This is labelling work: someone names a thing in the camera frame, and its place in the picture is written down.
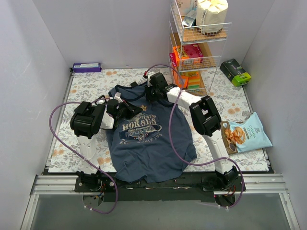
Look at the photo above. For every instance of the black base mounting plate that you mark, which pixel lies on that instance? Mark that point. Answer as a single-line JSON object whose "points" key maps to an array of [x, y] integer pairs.
{"points": [[190, 186]]}

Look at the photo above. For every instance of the white wire shelf rack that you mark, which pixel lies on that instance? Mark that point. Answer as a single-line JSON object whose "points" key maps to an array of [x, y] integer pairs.
{"points": [[212, 47]]}

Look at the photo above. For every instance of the aluminium rail frame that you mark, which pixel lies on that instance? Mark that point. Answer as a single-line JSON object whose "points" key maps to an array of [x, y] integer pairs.
{"points": [[265, 205]]}

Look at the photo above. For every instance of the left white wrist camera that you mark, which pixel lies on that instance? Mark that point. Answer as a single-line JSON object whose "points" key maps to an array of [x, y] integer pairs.
{"points": [[117, 97]]}

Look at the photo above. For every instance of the teal blue box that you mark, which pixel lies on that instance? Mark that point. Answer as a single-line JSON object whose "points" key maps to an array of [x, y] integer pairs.
{"points": [[190, 19]]}

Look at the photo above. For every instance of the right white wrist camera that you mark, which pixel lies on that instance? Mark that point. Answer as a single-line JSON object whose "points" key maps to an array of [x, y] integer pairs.
{"points": [[147, 78]]}

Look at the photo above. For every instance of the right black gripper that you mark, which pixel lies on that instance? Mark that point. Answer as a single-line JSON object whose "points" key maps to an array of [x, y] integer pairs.
{"points": [[151, 93]]}

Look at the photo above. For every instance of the magenta pink box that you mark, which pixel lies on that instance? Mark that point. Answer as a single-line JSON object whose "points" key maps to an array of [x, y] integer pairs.
{"points": [[194, 52]]}

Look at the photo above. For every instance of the pink white carton top shelf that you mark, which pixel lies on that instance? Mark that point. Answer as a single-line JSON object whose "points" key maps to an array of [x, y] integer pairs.
{"points": [[186, 8]]}

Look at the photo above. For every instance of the black display case pink brooch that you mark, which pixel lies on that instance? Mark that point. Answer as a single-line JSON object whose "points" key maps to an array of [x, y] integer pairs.
{"points": [[134, 84]]}

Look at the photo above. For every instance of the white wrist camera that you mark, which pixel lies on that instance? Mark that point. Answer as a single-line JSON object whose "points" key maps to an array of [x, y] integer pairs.
{"points": [[117, 97], [147, 78]]}

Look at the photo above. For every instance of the orange yellow box bottom front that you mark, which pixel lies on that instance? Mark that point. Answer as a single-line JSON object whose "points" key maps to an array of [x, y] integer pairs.
{"points": [[193, 80]]}

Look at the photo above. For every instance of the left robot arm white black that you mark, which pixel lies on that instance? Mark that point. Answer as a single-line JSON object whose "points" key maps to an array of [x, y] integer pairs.
{"points": [[87, 121]]}

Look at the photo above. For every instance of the cassava chips bag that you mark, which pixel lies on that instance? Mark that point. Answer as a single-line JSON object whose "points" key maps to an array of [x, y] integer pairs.
{"points": [[244, 136]]}

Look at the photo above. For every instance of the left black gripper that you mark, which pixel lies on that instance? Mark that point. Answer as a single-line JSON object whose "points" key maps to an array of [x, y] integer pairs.
{"points": [[125, 109]]}

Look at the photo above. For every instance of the orange box bottom left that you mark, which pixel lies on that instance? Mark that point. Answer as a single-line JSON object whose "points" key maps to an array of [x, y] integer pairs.
{"points": [[182, 80]]}

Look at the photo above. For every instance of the cream paper wrapped roll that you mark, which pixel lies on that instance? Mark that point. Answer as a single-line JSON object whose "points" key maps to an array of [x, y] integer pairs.
{"points": [[210, 16]]}

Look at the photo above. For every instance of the floral patterned table mat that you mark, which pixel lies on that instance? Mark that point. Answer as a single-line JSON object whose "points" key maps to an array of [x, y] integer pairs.
{"points": [[230, 101]]}

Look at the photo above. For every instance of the black green box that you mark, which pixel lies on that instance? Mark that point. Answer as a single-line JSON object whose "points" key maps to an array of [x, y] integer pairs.
{"points": [[235, 72]]}

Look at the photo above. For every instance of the purple flat box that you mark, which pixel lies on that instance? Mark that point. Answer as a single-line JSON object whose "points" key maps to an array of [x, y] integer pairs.
{"points": [[86, 67]]}

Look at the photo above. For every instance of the navy blue printed t-shirt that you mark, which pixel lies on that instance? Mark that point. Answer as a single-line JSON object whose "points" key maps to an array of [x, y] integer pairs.
{"points": [[140, 147]]}

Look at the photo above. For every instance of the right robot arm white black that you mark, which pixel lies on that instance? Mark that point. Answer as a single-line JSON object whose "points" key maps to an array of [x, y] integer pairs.
{"points": [[206, 121]]}

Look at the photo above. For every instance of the orange snack box upper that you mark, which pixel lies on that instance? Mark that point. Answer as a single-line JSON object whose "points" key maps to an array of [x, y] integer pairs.
{"points": [[180, 53]]}

